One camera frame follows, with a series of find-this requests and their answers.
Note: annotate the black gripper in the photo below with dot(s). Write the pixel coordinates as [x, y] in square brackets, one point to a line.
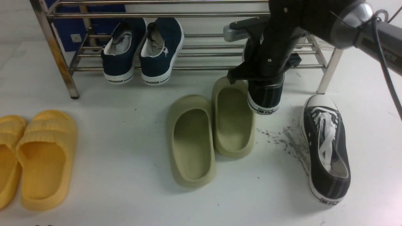
[288, 20]

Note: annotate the black canvas sneaker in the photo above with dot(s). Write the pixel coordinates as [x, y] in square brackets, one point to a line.
[323, 130]
[263, 97]

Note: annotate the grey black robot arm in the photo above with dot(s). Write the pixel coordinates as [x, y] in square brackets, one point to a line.
[341, 23]

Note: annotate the stainless steel shoe rack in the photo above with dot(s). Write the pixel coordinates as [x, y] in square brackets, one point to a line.
[327, 55]

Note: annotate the blue box behind rack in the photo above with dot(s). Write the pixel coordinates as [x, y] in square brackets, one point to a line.
[72, 31]

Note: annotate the right olive green slipper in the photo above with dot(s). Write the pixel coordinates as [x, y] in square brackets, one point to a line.
[233, 120]

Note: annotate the olive green slipper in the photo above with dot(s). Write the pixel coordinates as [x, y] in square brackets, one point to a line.
[233, 120]
[190, 141]

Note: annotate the right navy slip-on sneaker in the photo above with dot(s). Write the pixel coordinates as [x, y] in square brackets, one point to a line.
[164, 41]

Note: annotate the navy slip-on sneaker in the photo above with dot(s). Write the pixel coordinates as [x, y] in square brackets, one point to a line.
[164, 41]
[123, 46]

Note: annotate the left olive green slipper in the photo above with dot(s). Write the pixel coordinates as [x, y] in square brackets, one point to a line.
[190, 141]

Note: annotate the left navy slip-on sneaker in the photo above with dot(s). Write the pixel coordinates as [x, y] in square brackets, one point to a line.
[123, 46]

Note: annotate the right yellow slide sandal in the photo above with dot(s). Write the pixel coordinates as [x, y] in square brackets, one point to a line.
[46, 153]

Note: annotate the yellow slide sandal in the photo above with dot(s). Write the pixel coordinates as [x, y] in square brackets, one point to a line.
[12, 129]
[46, 153]

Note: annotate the left yellow slide sandal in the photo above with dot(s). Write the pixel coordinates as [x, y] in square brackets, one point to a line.
[12, 129]

